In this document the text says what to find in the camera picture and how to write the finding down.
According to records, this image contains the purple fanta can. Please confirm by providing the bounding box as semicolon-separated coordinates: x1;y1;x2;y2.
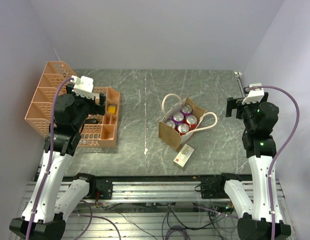
180;104;193;117
165;120;177;130
171;112;185;125

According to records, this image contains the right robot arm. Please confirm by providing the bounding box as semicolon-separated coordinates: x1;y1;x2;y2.
215;96;292;240

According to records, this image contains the aluminium corner rail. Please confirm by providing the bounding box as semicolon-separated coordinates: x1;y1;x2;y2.
234;71;245;97

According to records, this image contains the aluminium mounting rail frame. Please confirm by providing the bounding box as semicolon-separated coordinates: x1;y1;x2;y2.
9;169;292;240

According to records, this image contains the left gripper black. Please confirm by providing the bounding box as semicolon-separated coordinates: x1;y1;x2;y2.
65;83;106;130

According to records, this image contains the small white cardboard box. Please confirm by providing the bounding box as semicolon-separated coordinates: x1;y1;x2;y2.
173;144;194;168

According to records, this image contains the orange plastic desk organizer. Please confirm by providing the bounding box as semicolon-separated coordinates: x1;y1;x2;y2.
25;61;121;148

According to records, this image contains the yellow item in organizer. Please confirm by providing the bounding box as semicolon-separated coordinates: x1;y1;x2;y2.
107;105;117;115

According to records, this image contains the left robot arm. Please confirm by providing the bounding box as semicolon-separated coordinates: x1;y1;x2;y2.
9;82;105;240

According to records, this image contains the black item in organizer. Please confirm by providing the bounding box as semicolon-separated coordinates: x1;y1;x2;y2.
84;118;100;125

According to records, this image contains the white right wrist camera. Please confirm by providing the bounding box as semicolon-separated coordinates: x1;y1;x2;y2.
242;83;265;105

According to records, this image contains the purple Fanta can front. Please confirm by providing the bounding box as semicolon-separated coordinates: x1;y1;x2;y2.
171;112;185;125

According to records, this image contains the red cola can back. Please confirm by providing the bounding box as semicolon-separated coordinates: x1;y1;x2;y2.
177;123;190;136

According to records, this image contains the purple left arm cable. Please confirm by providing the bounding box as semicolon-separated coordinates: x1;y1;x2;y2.
24;77;76;240

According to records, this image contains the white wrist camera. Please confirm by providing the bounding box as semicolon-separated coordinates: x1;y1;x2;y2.
70;75;95;100
242;83;265;105

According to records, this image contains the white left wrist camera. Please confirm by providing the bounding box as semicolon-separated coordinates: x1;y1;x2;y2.
70;75;95;100

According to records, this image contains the red cola can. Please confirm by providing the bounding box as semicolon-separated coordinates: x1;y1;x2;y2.
184;115;198;130
177;123;190;136

